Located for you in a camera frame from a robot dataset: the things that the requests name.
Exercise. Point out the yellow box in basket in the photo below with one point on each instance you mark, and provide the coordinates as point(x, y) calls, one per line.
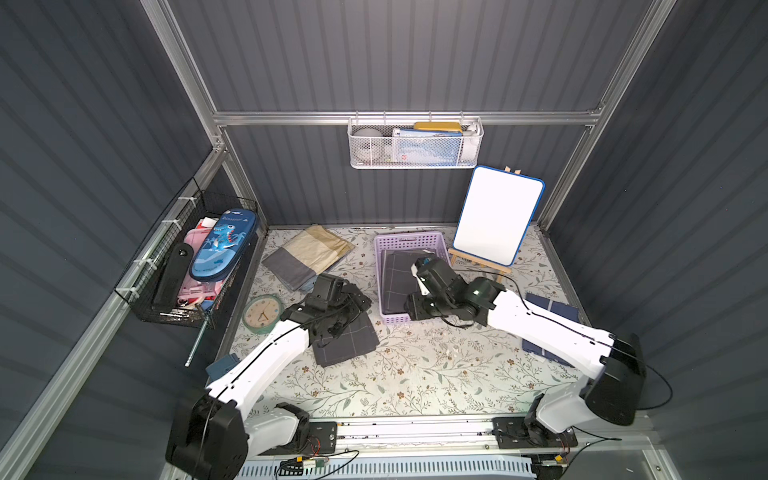
point(444, 127)

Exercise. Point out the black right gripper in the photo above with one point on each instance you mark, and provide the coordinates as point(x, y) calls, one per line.
point(417, 298)

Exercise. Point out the white tape roll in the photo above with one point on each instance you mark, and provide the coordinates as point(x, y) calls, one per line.
point(367, 145)

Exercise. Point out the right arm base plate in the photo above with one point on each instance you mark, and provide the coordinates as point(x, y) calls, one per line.
point(513, 432)

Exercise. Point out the blue white packet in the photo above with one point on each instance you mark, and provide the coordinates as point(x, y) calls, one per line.
point(426, 148)

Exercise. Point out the pink pouch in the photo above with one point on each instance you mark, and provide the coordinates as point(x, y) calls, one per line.
point(193, 292)

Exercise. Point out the black handle tool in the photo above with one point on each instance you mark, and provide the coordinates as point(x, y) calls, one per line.
point(172, 277)

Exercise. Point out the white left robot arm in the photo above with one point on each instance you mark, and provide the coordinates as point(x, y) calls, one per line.
point(213, 432)

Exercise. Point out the blue framed whiteboard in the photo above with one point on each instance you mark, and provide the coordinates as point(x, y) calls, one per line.
point(497, 211)

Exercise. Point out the white wire wall basket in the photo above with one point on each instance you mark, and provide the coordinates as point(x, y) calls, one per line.
point(473, 133)

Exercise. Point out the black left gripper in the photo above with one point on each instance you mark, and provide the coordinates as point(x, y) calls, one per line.
point(351, 300)

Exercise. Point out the dark grey checked pillowcase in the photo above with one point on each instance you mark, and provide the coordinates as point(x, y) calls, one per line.
point(357, 339)
point(397, 279)

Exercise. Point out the navy blue folded pillowcase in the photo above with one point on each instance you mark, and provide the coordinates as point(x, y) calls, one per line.
point(551, 308)

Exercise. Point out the black wire wall basket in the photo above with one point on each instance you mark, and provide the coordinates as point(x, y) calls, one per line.
point(140, 286)

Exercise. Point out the green round clock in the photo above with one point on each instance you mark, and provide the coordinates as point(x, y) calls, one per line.
point(261, 314)

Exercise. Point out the beige grey folded pillowcase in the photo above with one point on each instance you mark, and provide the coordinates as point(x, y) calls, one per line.
point(307, 255)

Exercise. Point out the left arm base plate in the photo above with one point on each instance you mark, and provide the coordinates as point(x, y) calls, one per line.
point(314, 438)

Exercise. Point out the purple plastic basket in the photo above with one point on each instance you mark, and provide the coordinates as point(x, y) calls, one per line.
point(433, 240)

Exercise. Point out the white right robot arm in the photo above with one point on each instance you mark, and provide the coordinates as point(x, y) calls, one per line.
point(612, 369)

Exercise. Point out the dark grey checked pillowcase back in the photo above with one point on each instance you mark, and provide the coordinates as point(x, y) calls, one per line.
point(397, 279)

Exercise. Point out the blue shark pencil case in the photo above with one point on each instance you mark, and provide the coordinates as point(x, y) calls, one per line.
point(224, 245)

